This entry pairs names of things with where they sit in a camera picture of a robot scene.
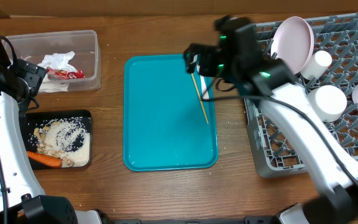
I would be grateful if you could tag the clear plastic bin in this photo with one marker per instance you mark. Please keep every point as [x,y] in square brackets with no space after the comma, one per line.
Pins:
[82,52]

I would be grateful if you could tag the white napkin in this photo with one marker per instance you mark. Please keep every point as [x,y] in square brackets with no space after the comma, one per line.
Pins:
[58,62]

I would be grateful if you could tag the teal serving tray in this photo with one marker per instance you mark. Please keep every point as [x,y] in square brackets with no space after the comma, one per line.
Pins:
[165,126]

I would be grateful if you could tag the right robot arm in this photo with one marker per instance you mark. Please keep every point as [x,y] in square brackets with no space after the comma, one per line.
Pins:
[271,84]

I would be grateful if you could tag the wooden skewer stick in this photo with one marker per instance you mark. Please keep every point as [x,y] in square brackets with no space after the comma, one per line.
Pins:
[199,97]

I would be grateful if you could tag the white plastic cup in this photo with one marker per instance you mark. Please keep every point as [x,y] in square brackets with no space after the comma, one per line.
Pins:
[317,65]

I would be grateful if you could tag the grey dishwasher rack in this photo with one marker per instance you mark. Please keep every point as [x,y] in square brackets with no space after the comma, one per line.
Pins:
[272,153]

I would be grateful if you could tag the rice and peanuts pile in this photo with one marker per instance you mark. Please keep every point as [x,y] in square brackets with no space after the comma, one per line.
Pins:
[68,139]

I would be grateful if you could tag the black plastic tray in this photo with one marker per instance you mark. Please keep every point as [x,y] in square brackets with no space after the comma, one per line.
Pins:
[85,113]

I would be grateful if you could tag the white bowl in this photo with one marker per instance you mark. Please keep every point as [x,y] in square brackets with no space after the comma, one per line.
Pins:
[328,102]

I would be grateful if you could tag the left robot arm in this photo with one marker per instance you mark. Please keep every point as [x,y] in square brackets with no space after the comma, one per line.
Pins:
[22,199]

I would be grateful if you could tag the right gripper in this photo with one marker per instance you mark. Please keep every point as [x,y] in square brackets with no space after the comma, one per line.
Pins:
[206,51]

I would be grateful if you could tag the orange carrot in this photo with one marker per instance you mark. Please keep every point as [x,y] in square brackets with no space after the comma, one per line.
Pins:
[45,159]

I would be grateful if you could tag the white round plate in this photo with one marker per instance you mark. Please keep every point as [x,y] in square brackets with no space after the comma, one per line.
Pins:
[293,43]

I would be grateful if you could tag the red snack wrapper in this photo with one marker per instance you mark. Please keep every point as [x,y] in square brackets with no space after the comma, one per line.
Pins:
[55,74]

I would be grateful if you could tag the white plastic fork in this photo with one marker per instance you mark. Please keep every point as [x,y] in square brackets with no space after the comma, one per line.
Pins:
[204,87]

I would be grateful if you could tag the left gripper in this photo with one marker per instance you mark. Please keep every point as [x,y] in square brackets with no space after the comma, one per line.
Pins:
[33,74]

